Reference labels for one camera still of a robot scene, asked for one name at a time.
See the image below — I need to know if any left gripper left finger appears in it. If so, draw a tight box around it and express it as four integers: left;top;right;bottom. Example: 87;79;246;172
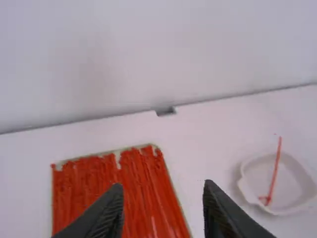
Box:
51;182;125;238

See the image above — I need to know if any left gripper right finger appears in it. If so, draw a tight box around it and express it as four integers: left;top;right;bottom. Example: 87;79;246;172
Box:
202;179;278;238

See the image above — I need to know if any orange cable tie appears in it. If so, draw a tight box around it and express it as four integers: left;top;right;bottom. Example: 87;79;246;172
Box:
257;135;283;207

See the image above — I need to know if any pale tray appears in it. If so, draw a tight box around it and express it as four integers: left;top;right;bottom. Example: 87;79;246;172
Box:
50;142;197;238

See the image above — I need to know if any white dish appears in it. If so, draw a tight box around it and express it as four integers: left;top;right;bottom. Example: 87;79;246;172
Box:
233;151;314;216

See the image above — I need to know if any row of orange cable ties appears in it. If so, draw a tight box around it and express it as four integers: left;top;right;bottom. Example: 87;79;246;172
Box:
50;145;192;238

